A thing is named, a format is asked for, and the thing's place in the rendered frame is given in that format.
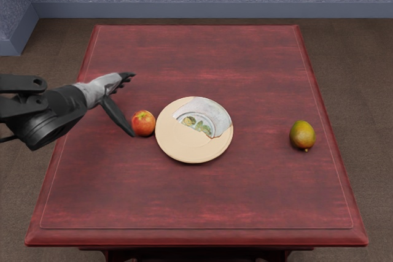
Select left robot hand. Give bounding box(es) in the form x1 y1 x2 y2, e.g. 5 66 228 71
73 72 137 138

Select cream patterned plate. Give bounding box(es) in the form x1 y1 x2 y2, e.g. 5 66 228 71
154 96 235 164

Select red apple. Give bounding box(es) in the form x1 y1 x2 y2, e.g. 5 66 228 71
131 110 157 137

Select green orange mango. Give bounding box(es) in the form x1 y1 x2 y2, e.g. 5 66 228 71
289 120 317 153

